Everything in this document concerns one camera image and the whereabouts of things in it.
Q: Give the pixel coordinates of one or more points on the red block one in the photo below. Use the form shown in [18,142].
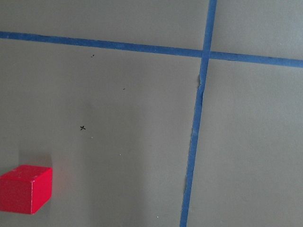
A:
[25,189]

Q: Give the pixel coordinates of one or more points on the brown paper table cover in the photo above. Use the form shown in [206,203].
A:
[155,113]

